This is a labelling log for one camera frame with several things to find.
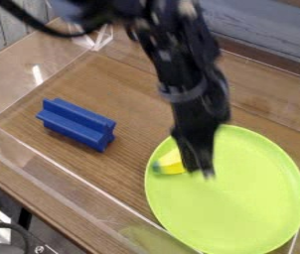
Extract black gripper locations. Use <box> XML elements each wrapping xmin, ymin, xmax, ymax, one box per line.
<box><xmin>157</xmin><ymin>75</ymin><xmax>231</xmax><ymax>180</ymax></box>

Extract blue ridged block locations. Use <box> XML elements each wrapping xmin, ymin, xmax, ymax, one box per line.
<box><xmin>36</xmin><ymin>98</ymin><xmax>116</xmax><ymax>152</ymax></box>

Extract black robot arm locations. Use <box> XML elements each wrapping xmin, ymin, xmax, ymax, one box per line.
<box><xmin>0</xmin><ymin>0</ymin><xmax>230</xmax><ymax>178</ymax></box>

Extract green round plate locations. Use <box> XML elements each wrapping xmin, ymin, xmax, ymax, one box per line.
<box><xmin>144</xmin><ymin>125</ymin><xmax>300</xmax><ymax>254</ymax></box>

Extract yellow banana-shaped toy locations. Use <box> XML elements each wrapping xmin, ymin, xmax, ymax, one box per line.
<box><xmin>151</xmin><ymin>149</ymin><xmax>186</xmax><ymax>175</ymax></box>

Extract black device with knob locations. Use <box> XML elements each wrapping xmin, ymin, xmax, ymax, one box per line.
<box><xmin>26</xmin><ymin>231</ymin><xmax>85</xmax><ymax>254</ymax></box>

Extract clear acrylic barrier wall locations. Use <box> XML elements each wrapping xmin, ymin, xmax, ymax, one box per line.
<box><xmin>0</xmin><ymin>31</ymin><xmax>300</xmax><ymax>254</ymax></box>

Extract black cable lower left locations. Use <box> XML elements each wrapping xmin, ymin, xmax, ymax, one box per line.
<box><xmin>0</xmin><ymin>221</ymin><xmax>30</xmax><ymax>254</ymax></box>

